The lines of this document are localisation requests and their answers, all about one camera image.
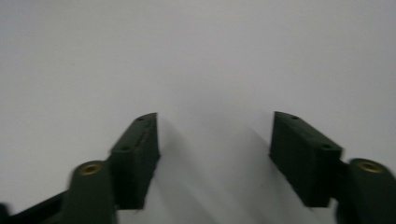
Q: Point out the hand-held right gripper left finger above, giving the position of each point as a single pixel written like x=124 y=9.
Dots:
x=134 y=161

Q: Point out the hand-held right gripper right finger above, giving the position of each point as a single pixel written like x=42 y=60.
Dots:
x=306 y=161

